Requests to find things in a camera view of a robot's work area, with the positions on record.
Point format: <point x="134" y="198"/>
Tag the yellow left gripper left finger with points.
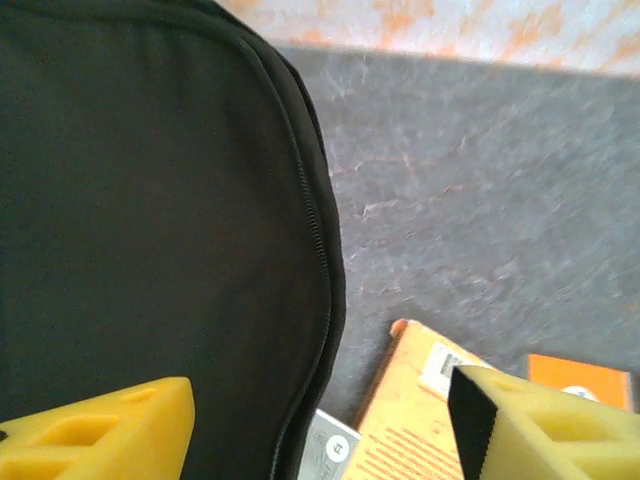
<point x="100" y="440"/>

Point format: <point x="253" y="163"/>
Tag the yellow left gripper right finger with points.
<point x="550" y="440"/>

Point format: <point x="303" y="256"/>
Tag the orange book with photo cover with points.
<point x="560" y="375"/>

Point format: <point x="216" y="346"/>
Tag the tan orange barcode book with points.
<point x="400" y="400"/>

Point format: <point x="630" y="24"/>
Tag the black fabric backpack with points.
<point x="150" y="200"/>

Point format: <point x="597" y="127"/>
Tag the grey white card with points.
<point x="325" y="445"/>

